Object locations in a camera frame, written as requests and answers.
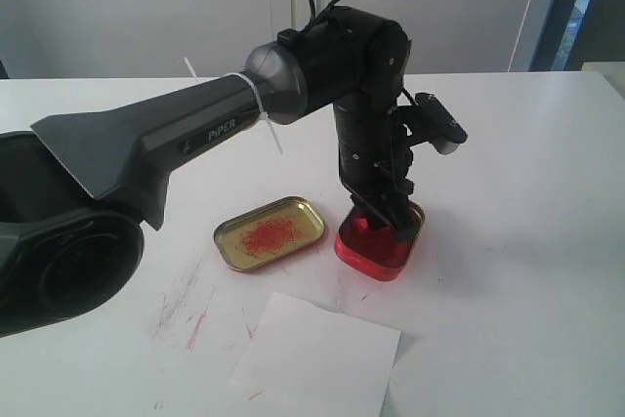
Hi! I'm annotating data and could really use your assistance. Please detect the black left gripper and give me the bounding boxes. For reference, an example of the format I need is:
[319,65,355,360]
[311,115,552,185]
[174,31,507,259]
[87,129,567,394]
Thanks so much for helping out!
[333,92,418,242]

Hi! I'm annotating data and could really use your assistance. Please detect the red ink pad tin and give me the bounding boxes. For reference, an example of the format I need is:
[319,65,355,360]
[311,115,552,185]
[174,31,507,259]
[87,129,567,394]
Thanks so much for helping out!
[334,202,425,282]

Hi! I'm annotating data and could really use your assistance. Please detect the red stamp block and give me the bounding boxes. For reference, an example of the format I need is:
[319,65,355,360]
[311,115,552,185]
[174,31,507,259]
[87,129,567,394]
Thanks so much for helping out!
[350,215,379,237]

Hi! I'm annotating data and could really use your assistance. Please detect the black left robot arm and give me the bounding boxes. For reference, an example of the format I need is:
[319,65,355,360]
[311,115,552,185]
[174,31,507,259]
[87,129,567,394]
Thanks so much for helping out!
[1,7,415,336]

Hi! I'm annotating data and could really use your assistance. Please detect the gold tin lid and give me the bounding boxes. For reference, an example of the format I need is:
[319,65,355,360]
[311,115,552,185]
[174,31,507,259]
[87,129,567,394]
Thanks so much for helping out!
[213,196,325,272]

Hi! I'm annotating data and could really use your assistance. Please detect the white zip tie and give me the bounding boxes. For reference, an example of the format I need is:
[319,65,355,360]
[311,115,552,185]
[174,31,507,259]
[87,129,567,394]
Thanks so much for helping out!
[181,72,284,155]

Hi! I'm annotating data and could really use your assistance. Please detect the white paper sheet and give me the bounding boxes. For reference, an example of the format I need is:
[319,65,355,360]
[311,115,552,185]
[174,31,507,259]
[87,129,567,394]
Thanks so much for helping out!
[227,293,400,416]

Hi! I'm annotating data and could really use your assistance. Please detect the beige side table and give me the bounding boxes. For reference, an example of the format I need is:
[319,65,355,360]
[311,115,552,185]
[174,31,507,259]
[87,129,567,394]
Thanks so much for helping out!
[582,62,625,99]

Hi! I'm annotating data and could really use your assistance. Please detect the white cabinet doors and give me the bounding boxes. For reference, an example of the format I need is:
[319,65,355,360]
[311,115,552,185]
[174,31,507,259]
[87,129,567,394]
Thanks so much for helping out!
[1,0,553,78]

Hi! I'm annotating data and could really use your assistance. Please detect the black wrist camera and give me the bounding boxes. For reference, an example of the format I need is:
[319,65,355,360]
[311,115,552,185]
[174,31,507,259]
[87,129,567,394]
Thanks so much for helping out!
[397,89,468,155]

